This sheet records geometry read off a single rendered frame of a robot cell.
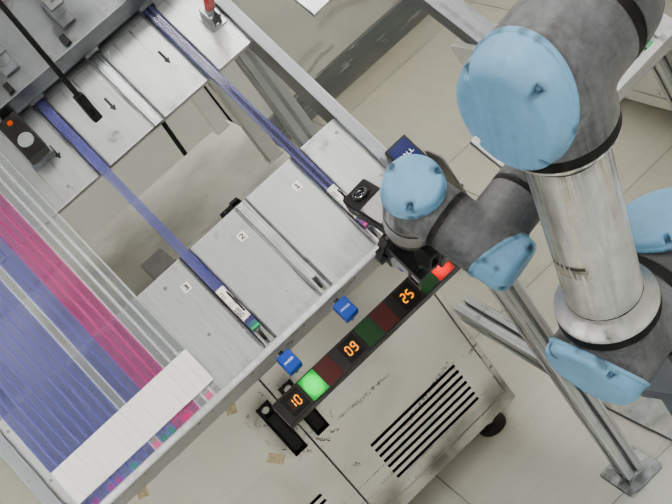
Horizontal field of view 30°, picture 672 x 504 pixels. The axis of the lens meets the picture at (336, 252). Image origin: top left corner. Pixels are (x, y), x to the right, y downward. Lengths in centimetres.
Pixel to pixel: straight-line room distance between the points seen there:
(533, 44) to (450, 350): 131
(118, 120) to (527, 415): 104
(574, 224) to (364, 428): 114
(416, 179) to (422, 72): 233
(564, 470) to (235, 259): 84
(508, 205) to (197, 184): 118
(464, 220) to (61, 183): 70
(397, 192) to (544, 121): 40
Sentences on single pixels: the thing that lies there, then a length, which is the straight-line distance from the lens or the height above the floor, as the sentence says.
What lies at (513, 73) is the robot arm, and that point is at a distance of 107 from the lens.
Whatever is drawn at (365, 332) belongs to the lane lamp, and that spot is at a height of 66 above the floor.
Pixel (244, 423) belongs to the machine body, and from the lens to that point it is 218.
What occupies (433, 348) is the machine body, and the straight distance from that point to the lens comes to 231.
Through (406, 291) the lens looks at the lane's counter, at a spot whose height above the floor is 66.
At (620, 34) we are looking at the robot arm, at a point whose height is 112.
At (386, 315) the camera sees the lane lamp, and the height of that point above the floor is 66.
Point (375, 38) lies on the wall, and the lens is 398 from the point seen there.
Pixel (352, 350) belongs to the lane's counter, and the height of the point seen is 65.
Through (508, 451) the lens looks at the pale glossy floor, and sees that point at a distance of 247.
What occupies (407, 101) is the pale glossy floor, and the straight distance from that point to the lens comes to 368.
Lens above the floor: 167
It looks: 31 degrees down
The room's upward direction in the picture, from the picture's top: 37 degrees counter-clockwise
